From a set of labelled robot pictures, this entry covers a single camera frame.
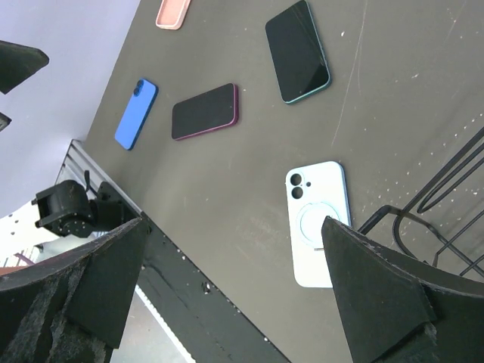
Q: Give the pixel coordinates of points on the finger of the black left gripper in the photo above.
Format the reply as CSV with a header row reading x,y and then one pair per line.
x,y
18,63
4,121

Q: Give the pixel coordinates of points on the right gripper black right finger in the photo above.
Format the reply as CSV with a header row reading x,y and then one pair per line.
x,y
396,309

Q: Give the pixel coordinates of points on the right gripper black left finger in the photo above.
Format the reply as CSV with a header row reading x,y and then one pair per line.
x,y
73,307

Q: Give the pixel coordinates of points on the light blue phone case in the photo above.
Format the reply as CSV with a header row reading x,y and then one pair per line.
x,y
314,192

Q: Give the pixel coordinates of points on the pink phone case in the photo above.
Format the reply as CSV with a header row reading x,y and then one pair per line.
x,y
171,14

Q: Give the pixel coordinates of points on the purple-edged black phone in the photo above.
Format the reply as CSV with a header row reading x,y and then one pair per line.
x,y
206,112

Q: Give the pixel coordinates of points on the teal-edged black phone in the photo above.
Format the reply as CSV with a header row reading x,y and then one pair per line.
x,y
297,53

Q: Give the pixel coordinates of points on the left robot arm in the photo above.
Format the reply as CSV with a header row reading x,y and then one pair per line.
x,y
67,208

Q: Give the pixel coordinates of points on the blue phone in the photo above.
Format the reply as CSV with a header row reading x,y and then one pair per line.
x,y
135,113

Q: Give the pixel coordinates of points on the black wire dish rack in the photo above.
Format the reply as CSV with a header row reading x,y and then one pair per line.
x,y
437,215

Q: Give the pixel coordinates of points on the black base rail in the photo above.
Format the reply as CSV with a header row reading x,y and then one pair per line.
x,y
205,321

